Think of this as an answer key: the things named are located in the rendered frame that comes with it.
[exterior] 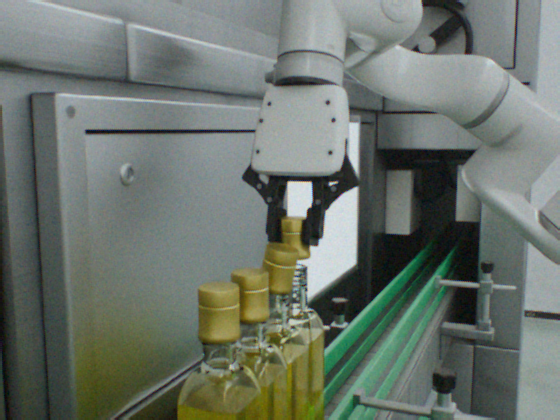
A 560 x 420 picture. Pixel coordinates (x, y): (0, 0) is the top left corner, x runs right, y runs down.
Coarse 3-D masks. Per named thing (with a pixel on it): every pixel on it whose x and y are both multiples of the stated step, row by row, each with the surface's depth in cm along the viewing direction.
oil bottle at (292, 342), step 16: (272, 336) 59; (288, 336) 59; (304, 336) 61; (288, 352) 58; (304, 352) 61; (288, 368) 58; (304, 368) 61; (288, 384) 58; (304, 384) 62; (288, 400) 59; (304, 400) 62; (288, 416) 59; (304, 416) 62
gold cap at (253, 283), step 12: (240, 276) 53; (252, 276) 53; (264, 276) 54; (240, 288) 53; (252, 288) 53; (264, 288) 54; (240, 300) 54; (252, 300) 53; (264, 300) 54; (240, 312) 54; (252, 312) 54; (264, 312) 54
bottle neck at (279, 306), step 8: (272, 296) 59; (280, 296) 59; (288, 296) 60; (272, 304) 59; (280, 304) 59; (288, 304) 60; (272, 312) 59; (280, 312) 59; (288, 312) 60; (272, 320) 60; (280, 320) 60; (288, 320) 60; (272, 328) 60; (280, 328) 60
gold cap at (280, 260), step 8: (272, 248) 58; (280, 248) 59; (288, 248) 60; (296, 248) 60; (264, 256) 59; (272, 256) 58; (280, 256) 58; (288, 256) 58; (296, 256) 59; (264, 264) 59; (272, 264) 58; (280, 264) 58; (288, 264) 58; (296, 264) 60; (272, 272) 58; (280, 272) 58; (288, 272) 59; (272, 280) 59; (280, 280) 59; (288, 280) 59; (272, 288) 59; (280, 288) 59; (288, 288) 59
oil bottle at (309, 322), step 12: (300, 312) 65; (312, 312) 66; (300, 324) 64; (312, 324) 65; (312, 336) 64; (324, 336) 68; (312, 348) 64; (324, 348) 68; (312, 360) 64; (324, 360) 68; (312, 372) 65; (324, 372) 68; (312, 384) 65; (324, 384) 69; (312, 396) 65; (312, 408) 65
